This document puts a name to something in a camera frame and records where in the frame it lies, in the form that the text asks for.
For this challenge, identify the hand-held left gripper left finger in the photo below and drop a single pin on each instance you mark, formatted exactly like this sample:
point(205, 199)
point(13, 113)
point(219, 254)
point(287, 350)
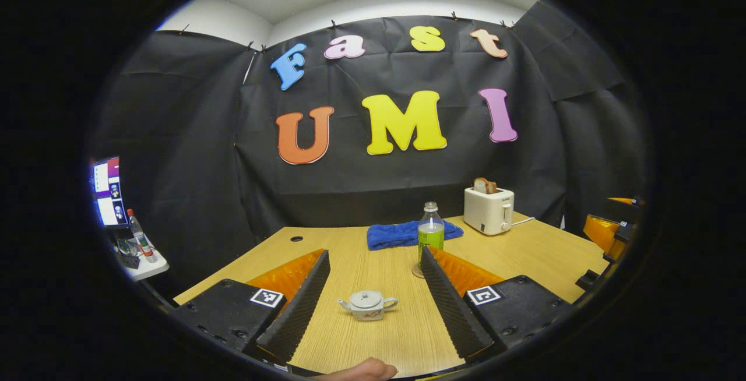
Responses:
point(303, 311)

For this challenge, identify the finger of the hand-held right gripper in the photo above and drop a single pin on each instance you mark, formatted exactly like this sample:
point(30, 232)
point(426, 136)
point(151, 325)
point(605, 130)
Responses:
point(626, 201)
point(603, 235)

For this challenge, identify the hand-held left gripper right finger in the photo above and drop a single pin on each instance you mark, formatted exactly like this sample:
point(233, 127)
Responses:
point(449, 311)

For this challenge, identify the round brown coaster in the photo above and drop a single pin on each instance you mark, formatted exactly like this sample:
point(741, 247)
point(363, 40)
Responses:
point(416, 271)

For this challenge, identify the white teacup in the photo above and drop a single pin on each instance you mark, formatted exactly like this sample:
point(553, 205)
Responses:
point(367, 311)

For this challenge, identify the green label water bottle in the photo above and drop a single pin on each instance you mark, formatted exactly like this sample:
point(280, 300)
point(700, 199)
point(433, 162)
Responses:
point(431, 238)

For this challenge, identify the red label plastic bottle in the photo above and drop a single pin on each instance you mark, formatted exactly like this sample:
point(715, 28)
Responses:
point(141, 238)

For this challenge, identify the blue folded towel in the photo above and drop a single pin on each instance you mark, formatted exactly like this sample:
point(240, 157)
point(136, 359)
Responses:
point(393, 235)

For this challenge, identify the white toaster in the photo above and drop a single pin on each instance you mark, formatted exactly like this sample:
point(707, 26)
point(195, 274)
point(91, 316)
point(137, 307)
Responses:
point(486, 212)

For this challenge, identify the brown bread slice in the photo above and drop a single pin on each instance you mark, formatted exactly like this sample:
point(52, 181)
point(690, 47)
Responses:
point(484, 186)

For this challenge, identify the black backdrop cloth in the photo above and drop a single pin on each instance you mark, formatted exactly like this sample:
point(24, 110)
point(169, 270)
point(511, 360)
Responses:
point(361, 189)

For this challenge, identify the white side table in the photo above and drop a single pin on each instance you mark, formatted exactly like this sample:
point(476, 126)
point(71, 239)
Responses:
point(148, 267)

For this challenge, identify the computer monitor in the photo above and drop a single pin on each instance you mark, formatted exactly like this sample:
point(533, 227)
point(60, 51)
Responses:
point(109, 194)

